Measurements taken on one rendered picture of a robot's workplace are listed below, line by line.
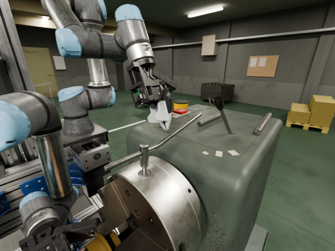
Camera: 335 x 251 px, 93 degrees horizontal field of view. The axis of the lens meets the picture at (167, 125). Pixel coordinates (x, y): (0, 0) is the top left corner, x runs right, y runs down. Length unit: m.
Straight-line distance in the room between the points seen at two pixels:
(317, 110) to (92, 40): 4.89
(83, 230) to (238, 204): 0.40
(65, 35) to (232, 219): 0.65
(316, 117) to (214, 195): 4.71
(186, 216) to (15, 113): 0.45
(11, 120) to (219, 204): 0.52
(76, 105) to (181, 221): 0.70
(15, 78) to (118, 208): 0.78
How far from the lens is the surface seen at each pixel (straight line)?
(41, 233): 0.59
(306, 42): 6.88
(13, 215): 1.03
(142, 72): 0.47
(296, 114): 5.04
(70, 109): 0.90
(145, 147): 0.38
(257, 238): 1.27
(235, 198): 0.45
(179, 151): 0.51
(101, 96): 0.91
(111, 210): 0.49
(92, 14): 0.91
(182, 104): 3.94
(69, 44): 0.54
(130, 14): 0.53
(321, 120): 5.11
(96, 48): 0.56
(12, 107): 0.49
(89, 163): 0.85
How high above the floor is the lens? 1.50
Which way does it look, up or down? 21 degrees down
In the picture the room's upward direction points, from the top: straight up
